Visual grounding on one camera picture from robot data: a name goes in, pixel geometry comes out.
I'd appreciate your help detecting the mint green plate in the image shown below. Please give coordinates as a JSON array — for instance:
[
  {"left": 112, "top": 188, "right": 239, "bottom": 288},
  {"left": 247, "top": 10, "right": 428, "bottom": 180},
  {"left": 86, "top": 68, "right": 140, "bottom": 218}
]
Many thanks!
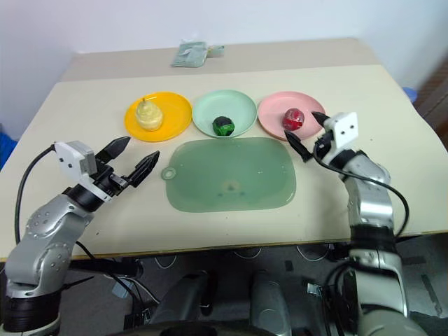
[{"left": 192, "top": 89, "right": 258, "bottom": 139}]

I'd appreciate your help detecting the green translucent cutting mat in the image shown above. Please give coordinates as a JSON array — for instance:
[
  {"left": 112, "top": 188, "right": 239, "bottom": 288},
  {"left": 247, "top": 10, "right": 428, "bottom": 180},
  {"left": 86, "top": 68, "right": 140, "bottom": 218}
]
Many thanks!
[{"left": 160, "top": 136, "right": 298, "bottom": 213}]

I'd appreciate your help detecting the dark rounded shape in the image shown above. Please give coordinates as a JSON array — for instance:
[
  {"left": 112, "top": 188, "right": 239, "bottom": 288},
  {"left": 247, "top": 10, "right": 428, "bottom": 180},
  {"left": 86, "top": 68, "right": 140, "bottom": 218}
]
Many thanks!
[{"left": 153, "top": 271, "right": 218, "bottom": 330}]

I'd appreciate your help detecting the dark slatted furniture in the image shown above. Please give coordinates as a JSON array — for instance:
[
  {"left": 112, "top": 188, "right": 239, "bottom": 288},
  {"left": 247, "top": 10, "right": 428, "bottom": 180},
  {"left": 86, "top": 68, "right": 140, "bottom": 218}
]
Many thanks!
[{"left": 414, "top": 57, "right": 448, "bottom": 123}]

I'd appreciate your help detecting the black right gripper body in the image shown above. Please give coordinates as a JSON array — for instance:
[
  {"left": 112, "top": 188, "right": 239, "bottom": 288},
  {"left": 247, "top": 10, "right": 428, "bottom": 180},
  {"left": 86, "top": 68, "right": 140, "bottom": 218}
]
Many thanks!
[{"left": 314, "top": 128, "right": 337, "bottom": 159}]

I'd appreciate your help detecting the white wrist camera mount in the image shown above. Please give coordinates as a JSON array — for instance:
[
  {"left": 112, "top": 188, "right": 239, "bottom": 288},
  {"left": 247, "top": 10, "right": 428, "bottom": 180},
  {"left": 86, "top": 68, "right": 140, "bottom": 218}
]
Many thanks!
[
  {"left": 323, "top": 111, "right": 358, "bottom": 146},
  {"left": 53, "top": 140, "right": 97, "bottom": 185}
]

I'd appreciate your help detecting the pink plate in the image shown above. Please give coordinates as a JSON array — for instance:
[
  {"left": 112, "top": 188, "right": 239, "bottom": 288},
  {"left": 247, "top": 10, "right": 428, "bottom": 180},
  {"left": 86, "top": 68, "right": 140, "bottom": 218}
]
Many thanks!
[{"left": 258, "top": 91, "right": 326, "bottom": 141}]

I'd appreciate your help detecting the pale yellow pear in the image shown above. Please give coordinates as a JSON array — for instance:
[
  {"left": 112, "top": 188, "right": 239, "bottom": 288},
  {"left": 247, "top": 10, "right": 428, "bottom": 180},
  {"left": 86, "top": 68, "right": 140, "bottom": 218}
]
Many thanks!
[{"left": 134, "top": 97, "right": 164, "bottom": 132}]

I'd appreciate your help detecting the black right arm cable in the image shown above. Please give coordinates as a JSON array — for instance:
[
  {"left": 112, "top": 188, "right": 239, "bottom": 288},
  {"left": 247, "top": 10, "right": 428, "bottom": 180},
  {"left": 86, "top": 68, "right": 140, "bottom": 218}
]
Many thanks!
[{"left": 313, "top": 143, "right": 410, "bottom": 242}]

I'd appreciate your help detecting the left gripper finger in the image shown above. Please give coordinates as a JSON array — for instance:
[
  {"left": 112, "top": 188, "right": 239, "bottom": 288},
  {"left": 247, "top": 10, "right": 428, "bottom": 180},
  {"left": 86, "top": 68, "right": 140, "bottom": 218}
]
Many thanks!
[
  {"left": 125, "top": 150, "right": 161, "bottom": 189},
  {"left": 95, "top": 136, "right": 132, "bottom": 165}
]

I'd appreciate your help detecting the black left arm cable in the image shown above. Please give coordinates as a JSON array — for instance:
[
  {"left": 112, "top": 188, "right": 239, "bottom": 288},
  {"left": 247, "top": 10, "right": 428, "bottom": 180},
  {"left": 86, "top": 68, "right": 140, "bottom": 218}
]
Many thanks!
[{"left": 14, "top": 145, "right": 57, "bottom": 246}]

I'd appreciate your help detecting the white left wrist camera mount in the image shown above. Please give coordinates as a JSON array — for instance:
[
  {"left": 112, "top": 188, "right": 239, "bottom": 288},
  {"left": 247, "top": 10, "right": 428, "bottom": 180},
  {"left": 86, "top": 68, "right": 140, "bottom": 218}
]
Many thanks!
[{"left": 53, "top": 140, "right": 97, "bottom": 185}]

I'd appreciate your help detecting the grey rounded shape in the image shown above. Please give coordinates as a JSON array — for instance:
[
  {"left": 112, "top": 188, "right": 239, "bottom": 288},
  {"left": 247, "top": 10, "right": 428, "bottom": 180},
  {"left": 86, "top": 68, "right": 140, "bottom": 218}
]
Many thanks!
[{"left": 250, "top": 271, "right": 293, "bottom": 336}]

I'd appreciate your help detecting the yellow plate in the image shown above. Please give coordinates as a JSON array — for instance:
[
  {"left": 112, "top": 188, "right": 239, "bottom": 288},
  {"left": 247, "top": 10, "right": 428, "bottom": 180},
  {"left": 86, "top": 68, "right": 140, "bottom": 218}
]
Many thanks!
[{"left": 124, "top": 91, "right": 193, "bottom": 143}]

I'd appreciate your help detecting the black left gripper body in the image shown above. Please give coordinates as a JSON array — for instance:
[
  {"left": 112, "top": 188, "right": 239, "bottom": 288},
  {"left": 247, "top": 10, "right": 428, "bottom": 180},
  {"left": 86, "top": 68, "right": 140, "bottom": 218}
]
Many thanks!
[{"left": 90, "top": 155, "right": 137, "bottom": 201}]

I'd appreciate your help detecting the red apple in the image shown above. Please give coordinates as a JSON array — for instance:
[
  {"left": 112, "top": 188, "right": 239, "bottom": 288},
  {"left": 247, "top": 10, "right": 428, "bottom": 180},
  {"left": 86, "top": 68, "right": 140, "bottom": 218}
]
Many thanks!
[{"left": 281, "top": 108, "right": 305, "bottom": 131}]

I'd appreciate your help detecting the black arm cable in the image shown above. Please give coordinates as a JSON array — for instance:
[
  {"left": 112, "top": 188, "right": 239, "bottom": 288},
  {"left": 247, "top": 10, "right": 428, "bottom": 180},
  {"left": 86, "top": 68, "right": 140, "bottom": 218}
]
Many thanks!
[
  {"left": 313, "top": 143, "right": 410, "bottom": 242},
  {"left": 14, "top": 145, "right": 57, "bottom": 246}
]

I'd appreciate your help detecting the dark green round vegetable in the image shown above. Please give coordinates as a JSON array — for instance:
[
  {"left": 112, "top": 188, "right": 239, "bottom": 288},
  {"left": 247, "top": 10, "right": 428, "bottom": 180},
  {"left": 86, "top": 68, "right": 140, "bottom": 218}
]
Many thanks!
[{"left": 211, "top": 116, "right": 235, "bottom": 137}]

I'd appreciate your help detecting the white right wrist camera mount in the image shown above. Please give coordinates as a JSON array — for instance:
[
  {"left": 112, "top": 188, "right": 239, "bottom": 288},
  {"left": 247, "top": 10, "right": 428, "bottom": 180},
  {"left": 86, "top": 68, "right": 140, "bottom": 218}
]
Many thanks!
[{"left": 323, "top": 111, "right": 358, "bottom": 146}]

